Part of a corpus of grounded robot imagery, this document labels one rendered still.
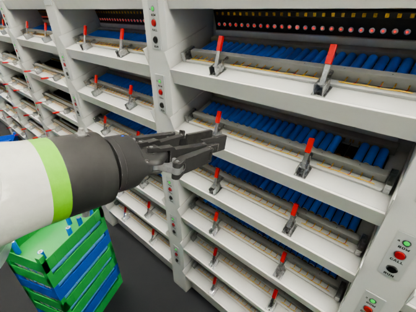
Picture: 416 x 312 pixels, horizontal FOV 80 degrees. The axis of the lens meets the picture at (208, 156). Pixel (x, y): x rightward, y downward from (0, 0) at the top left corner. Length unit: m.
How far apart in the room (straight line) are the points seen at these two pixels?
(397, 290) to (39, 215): 0.67
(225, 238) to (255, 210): 0.22
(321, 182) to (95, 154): 0.49
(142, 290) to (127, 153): 1.24
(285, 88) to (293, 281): 0.59
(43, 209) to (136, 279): 1.31
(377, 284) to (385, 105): 0.40
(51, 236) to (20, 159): 0.95
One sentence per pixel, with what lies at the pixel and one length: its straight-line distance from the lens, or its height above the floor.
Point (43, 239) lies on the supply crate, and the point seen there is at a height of 0.48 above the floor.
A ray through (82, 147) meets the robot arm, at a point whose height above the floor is 1.14.
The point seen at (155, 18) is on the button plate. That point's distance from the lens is 0.79.
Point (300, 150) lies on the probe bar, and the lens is 0.67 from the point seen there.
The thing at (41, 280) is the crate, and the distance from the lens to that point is 1.16.
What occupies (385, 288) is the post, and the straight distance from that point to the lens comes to 0.73.
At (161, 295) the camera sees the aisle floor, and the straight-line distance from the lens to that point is 1.48.
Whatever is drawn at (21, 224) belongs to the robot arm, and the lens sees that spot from 0.28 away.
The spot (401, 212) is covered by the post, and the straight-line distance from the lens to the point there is 0.60.
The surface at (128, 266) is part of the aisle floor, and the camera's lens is 1.62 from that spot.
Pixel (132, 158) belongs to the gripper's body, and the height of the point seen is 1.11.
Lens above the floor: 1.26
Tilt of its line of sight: 30 degrees down
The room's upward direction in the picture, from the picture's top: straight up
